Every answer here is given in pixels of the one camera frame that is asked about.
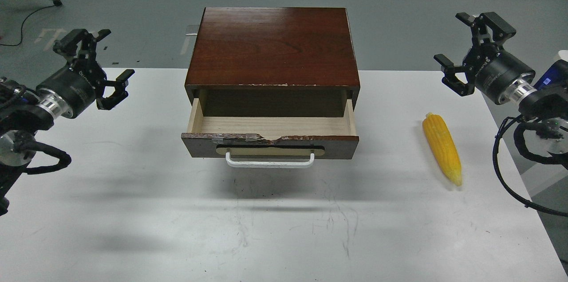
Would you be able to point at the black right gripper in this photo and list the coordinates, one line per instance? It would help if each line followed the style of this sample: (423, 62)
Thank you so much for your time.
(493, 70)

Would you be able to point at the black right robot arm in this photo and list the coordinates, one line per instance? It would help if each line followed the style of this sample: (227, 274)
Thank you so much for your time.
(541, 126)

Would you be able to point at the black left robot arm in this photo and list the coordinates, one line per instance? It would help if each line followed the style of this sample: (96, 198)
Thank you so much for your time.
(21, 119)

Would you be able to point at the dark wooden cabinet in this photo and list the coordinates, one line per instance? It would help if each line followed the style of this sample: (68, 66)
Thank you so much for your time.
(273, 48)

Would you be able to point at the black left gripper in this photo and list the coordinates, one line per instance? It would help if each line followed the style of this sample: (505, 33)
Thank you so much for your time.
(66, 88)

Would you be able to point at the wooden drawer with white handle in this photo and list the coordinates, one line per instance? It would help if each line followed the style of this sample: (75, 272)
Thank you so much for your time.
(271, 142)

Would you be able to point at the yellow corn cob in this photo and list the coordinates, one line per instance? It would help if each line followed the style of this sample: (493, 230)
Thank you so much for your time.
(443, 148)

